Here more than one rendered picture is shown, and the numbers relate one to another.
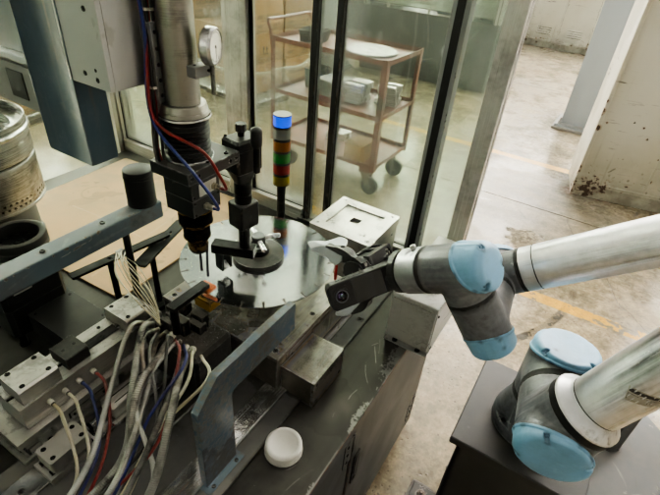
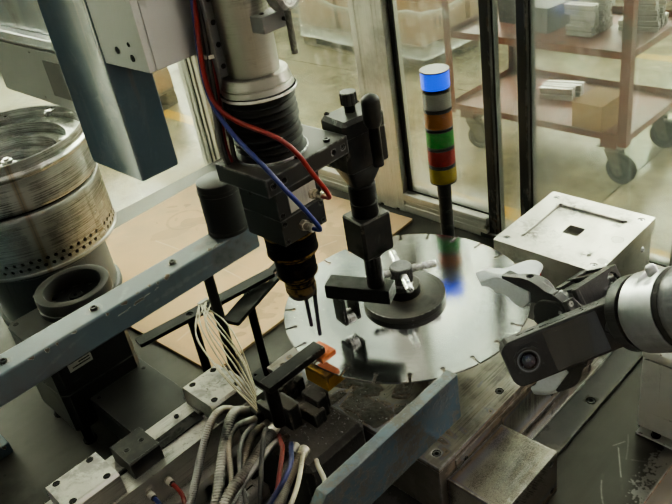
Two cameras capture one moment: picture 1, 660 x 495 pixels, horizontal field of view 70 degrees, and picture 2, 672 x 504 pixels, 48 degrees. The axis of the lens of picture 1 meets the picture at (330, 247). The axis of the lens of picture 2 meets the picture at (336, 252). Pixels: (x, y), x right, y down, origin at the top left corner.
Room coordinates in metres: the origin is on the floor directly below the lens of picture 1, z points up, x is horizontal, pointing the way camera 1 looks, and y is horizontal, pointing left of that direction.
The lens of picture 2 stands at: (0.02, -0.07, 1.55)
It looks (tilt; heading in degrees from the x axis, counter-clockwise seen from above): 32 degrees down; 21
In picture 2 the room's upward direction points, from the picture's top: 10 degrees counter-clockwise
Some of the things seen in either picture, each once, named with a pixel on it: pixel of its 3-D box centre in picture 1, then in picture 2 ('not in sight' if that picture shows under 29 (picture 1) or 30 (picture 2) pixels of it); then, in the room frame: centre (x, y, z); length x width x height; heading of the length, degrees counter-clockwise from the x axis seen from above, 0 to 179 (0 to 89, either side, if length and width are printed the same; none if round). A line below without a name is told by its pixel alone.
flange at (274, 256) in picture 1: (258, 250); (403, 290); (0.82, 0.15, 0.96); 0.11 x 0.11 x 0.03
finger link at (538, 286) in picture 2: (345, 258); (537, 296); (0.68, -0.03, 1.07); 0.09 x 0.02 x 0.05; 51
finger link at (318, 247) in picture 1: (334, 245); (518, 274); (0.72, -0.01, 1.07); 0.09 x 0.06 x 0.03; 51
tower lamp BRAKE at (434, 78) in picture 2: (282, 120); (434, 78); (1.13, 0.14, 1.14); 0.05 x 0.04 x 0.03; 61
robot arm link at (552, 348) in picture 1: (557, 370); not in sight; (0.60, -0.44, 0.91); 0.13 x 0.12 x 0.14; 159
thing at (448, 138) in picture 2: (281, 155); (439, 135); (1.13, 0.14, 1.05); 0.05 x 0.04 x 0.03; 61
